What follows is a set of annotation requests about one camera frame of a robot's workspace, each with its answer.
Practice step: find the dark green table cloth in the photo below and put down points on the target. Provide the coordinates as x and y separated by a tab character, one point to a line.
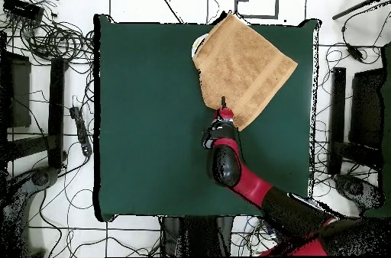
146	132

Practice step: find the black power adapter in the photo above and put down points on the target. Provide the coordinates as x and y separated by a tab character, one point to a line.
355	53

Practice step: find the black rectangular box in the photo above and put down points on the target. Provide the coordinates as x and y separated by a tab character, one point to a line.
23	9

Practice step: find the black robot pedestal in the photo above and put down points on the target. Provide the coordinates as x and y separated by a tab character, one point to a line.
195	233

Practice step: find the black flat bar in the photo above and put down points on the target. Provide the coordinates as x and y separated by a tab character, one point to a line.
337	117
56	111

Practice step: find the black power strip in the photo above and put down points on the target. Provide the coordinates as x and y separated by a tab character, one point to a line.
81	129

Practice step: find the orange terry towel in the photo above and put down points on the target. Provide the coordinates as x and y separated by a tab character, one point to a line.
241	65

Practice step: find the black rod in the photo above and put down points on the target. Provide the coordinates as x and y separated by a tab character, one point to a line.
360	6

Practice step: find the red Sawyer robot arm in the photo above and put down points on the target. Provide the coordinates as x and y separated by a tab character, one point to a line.
226	163

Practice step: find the grey chair base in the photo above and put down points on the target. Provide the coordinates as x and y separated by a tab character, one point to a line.
357	189
33	181

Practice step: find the black panel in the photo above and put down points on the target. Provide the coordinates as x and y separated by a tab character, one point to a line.
18	93
366	108

